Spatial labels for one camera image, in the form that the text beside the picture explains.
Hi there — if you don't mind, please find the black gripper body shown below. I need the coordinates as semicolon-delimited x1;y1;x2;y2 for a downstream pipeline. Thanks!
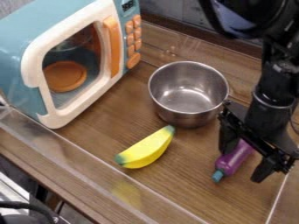
219;93;299;172

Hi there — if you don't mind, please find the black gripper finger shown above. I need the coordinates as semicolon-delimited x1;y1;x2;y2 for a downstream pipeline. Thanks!
219;120;239;155
251;157;276;183

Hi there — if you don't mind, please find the purple toy eggplant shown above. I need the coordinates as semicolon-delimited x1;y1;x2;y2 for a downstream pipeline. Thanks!
211;139;253;183

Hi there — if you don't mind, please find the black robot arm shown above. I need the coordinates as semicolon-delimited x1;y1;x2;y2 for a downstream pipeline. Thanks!
197;0;299;183

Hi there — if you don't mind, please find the silver metal pot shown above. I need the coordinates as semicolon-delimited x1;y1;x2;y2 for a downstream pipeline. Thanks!
148;61;229;129

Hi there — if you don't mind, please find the yellow toy banana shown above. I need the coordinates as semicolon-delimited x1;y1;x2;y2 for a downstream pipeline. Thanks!
114;125;175;169

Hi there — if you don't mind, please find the orange microwave turntable plate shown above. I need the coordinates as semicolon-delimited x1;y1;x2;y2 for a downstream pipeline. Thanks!
42;60;88;93

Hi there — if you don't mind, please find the clear acrylic barrier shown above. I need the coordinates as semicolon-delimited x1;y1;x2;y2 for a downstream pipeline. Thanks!
0;107;208;224

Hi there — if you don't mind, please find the blue toy microwave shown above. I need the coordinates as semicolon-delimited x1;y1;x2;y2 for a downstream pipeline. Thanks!
0;0;142;129

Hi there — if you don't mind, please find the black cable bottom left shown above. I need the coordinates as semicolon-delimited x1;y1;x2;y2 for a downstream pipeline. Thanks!
0;200;56;224

